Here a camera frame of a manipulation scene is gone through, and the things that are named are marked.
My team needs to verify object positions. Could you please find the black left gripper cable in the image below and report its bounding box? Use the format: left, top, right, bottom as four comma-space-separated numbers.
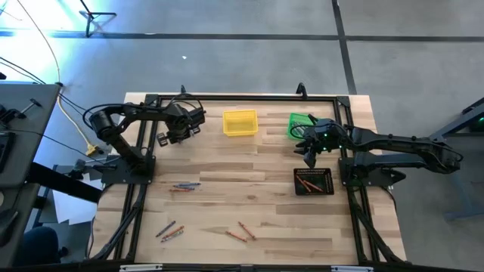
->
164, 92, 207, 121

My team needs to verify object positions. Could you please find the black table support beam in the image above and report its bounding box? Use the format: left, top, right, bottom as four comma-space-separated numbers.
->
26, 161, 104, 204

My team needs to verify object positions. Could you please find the black aluminium table frame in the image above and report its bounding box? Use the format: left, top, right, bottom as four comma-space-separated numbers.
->
85, 92, 408, 265

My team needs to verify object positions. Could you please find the black floor stand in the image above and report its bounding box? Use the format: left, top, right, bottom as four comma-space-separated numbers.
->
78, 0, 117, 39

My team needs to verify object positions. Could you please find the grey side table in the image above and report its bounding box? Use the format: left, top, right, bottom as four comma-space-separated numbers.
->
0, 82, 62, 267

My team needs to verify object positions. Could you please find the black clamp with rod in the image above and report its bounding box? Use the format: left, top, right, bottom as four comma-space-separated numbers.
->
67, 158, 118, 181

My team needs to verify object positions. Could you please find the white paper sheet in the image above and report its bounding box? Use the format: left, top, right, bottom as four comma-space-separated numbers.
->
51, 188, 99, 226

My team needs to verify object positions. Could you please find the black desk clamp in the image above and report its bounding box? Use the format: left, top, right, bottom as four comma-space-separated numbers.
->
0, 97, 43, 124

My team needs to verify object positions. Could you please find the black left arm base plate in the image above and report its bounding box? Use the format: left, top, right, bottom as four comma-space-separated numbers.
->
101, 154, 157, 186

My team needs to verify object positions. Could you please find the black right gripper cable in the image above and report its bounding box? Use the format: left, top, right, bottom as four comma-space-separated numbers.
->
287, 119, 315, 141

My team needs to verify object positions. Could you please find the blue-grey metal table frame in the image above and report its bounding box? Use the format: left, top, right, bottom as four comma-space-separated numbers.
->
417, 96, 484, 222

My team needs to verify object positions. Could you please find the black plastic basket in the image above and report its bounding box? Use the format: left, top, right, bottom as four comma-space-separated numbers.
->
293, 167, 335, 196

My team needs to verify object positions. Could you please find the yellow plastic basket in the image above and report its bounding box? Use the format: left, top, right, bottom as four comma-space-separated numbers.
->
222, 109, 259, 138

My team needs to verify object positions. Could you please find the green plastic basket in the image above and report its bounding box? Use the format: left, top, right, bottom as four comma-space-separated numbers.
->
287, 112, 318, 140

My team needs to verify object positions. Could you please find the person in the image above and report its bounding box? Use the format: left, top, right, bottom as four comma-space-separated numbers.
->
20, 225, 62, 266

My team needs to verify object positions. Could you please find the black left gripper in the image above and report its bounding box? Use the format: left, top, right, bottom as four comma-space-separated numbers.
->
166, 104, 207, 146

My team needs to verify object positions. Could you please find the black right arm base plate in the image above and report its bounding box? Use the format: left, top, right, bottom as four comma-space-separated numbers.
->
338, 156, 408, 188

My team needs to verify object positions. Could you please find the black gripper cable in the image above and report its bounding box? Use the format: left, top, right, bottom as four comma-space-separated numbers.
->
287, 119, 315, 141
164, 92, 207, 121

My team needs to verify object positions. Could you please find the white table edge bracket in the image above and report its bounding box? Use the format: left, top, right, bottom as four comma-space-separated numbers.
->
119, 264, 163, 272
330, 265, 374, 272

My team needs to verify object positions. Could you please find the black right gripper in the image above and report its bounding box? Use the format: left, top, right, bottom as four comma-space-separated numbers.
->
294, 119, 347, 169

